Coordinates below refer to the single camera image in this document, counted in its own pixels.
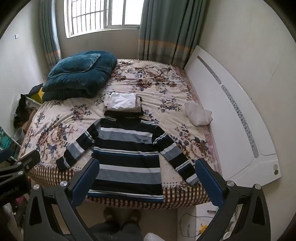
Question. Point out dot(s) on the striped knit sweater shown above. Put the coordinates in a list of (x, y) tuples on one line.
[(127, 157)]

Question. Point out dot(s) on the brown slipper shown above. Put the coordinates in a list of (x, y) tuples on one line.
[(108, 214), (134, 216)]

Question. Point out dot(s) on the small white cloth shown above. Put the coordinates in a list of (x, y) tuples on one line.
[(199, 114)]

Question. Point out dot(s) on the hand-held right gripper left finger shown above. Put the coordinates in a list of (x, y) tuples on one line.
[(85, 183)]

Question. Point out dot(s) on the floral bed sheet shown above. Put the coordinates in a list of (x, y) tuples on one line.
[(148, 83)]

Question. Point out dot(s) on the white fuzzy mat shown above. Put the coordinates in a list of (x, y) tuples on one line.
[(153, 237)]

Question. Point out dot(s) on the barred window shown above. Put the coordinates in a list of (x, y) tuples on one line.
[(104, 16)]

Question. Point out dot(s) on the yellow box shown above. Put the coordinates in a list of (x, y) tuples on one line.
[(38, 95)]

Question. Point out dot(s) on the small yellow toy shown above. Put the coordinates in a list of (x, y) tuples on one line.
[(203, 228)]

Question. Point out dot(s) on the white nightstand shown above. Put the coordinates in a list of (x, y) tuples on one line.
[(203, 222)]

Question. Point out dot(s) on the black cloth bag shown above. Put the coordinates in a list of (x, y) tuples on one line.
[(21, 111)]

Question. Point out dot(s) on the teal folded quilt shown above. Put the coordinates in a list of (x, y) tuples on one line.
[(78, 74)]

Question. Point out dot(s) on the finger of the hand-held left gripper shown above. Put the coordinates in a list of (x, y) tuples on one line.
[(5, 154), (25, 162)]

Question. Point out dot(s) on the folded white clothes stack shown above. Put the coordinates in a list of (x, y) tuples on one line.
[(120, 102)]

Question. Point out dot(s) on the grey-green curtain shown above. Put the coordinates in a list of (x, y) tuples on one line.
[(168, 30), (49, 34)]

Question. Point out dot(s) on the white headboard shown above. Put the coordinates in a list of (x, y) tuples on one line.
[(222, 109)]

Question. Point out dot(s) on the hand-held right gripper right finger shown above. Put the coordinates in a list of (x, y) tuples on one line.
[(208, 183)]

